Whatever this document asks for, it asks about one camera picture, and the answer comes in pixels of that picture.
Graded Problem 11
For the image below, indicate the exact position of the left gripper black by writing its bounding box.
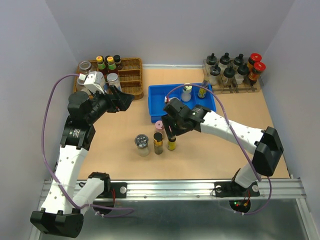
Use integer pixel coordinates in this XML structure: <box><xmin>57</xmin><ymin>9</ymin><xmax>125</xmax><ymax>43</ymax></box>
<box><xmin>86</xmin><ymin>84</ymin><xmax>135</xmax><ymax>124</ymax></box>

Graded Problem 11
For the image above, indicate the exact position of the pink cap spice jar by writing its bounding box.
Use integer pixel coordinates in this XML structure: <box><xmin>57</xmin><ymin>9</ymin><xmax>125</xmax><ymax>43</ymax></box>
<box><xmin>155</xmin><ymin>120</ymin><xmax>166</xmax><ymax>139</ymax></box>

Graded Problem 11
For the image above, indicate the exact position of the black gold cap bottle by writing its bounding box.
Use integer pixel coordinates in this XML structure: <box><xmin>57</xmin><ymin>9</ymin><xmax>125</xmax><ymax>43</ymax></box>
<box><xmin>153</xmin><ymin>132</ymin><xmax>163</xmax><ymax>155</ymax></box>

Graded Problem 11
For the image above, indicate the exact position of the small yellow label bottle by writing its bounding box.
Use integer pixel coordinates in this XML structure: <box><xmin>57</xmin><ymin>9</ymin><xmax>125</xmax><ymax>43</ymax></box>
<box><xmin>167</xmin><ymin>136</ymin><xmax>177</xmax><ymax>151</ymax></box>

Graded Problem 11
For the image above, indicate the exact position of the silver lid glass jar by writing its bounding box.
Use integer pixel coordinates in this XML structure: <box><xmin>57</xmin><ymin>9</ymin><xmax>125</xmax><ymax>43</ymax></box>
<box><xmin>134</xmin><ymin>134</ymin><xmax>150</xmax><ymax>157</ymax></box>

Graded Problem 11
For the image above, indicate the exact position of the yellow-green cap spice jar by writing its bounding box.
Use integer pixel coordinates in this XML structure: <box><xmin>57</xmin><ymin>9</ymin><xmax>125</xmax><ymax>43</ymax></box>
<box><xmin>181</xmin><ymin>83</ymin><xmax>192</xmax><ymax>103</ymax></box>

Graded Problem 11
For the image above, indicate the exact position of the beige cap yellow label bottle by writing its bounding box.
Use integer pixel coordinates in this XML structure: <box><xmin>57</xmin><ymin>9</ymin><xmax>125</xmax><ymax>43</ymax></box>
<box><xmin>197</xmin><ymin>77</ymin><xmax>209</xmax><ymax>99</ymax></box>

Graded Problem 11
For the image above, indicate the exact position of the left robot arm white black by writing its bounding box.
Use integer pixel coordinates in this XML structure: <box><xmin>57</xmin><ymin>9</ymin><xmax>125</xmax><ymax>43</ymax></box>
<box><xmin>30</xmin><ymin>86</ymin><xmax>134</xmax><ymax>238</ymax></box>

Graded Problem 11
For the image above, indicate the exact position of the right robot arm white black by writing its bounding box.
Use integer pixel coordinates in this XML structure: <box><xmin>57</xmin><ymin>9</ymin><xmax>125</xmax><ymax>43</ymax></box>
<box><xmin>161</xmin><ymin>97</ymin><xmax>284</xmax><ymax>197</ymax></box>

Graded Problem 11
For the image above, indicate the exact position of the clear acrylic condiment rack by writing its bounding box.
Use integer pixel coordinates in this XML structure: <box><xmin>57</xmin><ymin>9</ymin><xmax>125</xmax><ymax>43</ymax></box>
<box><xmin>202</xmin><ymin>59</ymin><xmax>264</xmax><ymax>94</ymax></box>

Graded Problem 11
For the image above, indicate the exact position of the glass jar blue label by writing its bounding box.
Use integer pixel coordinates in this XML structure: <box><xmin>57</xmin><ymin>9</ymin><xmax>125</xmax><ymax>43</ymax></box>
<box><xmin>106</xmin><ymin>72</ymin><xmax>122</xmax><ymax>91</ymax></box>

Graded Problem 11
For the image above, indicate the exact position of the brown wicker basket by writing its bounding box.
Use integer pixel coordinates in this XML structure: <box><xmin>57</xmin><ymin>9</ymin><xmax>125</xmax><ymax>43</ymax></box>
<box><xmin>76</xmin><ymin>55</ymin><xmax>144</xmax><ymax>100</ymax></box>

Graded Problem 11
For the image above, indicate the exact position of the blue divided plastic tray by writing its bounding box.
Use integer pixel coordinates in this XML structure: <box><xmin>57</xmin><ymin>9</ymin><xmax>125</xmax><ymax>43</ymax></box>
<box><xmin>148</xmin><ymin>83</ymin><xmax>217</xmax><ymax>123</ymax></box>

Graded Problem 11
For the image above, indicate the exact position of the yellow cap green label bottle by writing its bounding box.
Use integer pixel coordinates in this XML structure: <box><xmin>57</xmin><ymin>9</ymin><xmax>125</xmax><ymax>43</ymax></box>
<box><xmin>96</xmin><ymin>55</ymin><xmax>108</xmax><ymax>75</ymax></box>

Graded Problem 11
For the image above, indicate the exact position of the black cap dark bottle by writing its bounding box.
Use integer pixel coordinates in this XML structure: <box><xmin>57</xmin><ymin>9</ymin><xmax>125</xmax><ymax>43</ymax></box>
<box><xmin>113</xmin><ymin>54</ymin><xmax>123</xmax><ymax>70</ymax></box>

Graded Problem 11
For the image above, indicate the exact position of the glass jar front left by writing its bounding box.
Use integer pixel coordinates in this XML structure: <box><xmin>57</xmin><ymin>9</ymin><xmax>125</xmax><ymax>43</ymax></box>
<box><xmin>75</xmin><ymin>78</ymin><xmax>87</xmax><ymax>92</ymax></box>

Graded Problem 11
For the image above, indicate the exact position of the glass jar rear left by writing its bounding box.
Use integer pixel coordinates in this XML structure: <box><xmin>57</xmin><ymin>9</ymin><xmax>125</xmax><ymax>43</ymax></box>
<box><xmin>78</xmin><ymin>61</ymin><xmax>94</xmax><ymax>75</ymax></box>

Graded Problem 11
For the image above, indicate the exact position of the black cap shaker front left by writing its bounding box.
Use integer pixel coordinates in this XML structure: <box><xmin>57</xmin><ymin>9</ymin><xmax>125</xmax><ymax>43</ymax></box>
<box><xmin>208</xmin><ymin>63</ymin><xmax>221</xmax><ymax>86</ymax></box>

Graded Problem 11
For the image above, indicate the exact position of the black cap shaker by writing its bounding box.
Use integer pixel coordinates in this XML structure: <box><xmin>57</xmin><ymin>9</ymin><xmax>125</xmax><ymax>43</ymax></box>
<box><xmin>233</xmin><ymin>53</ymin><xmax>244</xmax><ymax>67</ymax></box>
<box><xmin>208</xmin><ymin>63</ymin><xmax>221</xmax><ymax>86</ymax></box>
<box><xmin>205</xmin><ymin>53</ymin><xmax>217</xmax><ymax>67</ymax></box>
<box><xmin>219</xmin><ymin>52</ymin><xmax>231</xmax><ymax>68</ymax></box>
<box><xmin>222</xmin><ymin>65</ymin><xmax>235</xmax><ymax>87</ymax></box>
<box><xmin>234</xmin><ymin>63</ymin><xmax>249</xmax><ymax>85</ymax></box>

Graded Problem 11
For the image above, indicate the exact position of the black cap shaker rear left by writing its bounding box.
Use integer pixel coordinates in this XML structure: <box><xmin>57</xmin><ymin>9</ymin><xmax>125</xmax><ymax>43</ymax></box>
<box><xmin>205</xmin><ymin>53</ymin><xmax>217</xmax><ymax>67</ymax></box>

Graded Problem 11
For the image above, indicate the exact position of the black cap shaker front middle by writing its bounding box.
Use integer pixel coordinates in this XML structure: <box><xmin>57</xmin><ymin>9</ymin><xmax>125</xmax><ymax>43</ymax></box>
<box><xmin>222</xmin><ymin>65</ymin><xmax>235</xmax><ymax>87</ymax></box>

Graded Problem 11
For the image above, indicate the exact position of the black cap shaker rear middle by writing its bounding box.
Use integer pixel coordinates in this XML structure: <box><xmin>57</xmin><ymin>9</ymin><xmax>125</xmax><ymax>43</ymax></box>
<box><xmin>219</xmin><ymin>52</ymin><xmax>231</xmax><ymax>68</ymax></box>

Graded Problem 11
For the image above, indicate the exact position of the black cap shaker front right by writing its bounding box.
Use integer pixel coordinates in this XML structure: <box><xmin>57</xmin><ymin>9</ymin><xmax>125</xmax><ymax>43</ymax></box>
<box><xmin>234</xmin><ymin>63</ymin><xmax>249</xmax><ymax>85</ymax></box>

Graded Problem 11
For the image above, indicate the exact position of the black cap shaker rear right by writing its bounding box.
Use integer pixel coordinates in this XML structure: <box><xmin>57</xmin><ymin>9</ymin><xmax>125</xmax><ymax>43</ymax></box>
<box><xmin>233</xmin><ymin>53</ymin><xmax>244</xmax><ymax>67</ymax></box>

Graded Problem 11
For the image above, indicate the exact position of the red lid sauce jar front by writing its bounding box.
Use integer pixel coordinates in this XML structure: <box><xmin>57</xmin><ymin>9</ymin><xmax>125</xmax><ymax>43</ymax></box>
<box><xmin>248</xmin><ymin>61</ymin><xmax>266</xmax><ymax>85</ymax></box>

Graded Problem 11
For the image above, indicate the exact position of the red lid sauce jar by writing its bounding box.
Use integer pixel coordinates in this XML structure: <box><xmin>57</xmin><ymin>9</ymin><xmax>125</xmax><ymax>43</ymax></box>
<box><xmin>247</xmin><ymin>52</ymin><xmax>262</xmax><ymax>69</ymax></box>
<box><xmin>248</xmin><ymin>61</ymin><xmax>266</xmax><ymax>85</ymax></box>

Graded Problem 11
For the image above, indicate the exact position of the red lid sauce jar rear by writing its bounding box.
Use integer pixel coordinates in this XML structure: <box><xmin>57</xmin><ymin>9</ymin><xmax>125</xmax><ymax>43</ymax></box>
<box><xmin>247</xmin><ymin>52</ymin><xmax>262</xmax><ymax>69</ymax></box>

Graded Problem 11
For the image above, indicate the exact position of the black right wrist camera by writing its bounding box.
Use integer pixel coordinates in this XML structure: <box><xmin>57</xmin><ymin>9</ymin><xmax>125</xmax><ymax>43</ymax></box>
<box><xmin>163</xmin><ymin>97</ymin><xmax>185</xmax><ymax>117</ymax></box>

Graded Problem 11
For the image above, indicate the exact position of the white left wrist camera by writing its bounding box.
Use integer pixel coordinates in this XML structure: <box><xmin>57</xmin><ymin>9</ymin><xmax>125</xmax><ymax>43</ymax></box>
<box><xmin>78</xmin><ymin>71</ymin><xmax>106</xmax><ymax>95</ymax></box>

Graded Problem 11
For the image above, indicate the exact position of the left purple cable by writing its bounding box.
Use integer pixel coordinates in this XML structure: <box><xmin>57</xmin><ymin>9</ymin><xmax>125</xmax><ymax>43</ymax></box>
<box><xmin>41</xmin><ymin>73</ymin><xmax>135</xmax><ymax>218</ymax></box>

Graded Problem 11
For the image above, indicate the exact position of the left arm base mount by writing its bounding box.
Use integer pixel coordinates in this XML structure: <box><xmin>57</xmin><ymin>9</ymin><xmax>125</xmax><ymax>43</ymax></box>
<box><xmin>79</xmin><ymin>181</ymin><xmax>128</xmax><ymax>200</ymax></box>

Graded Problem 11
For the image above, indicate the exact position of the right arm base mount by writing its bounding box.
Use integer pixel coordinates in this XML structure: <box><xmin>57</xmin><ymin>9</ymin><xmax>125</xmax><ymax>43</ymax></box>
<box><xmin>211</xmin><ymin>181</ymin><xmax>260</xmax><ymax>198</ymax></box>

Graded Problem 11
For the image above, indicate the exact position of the aluminium rail frame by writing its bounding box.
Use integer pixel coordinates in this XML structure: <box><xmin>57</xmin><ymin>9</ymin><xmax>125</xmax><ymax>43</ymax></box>
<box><xmin>27</xmin><ymin>177</ymin><xmax>316</xmax><ymax>240</ymax></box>

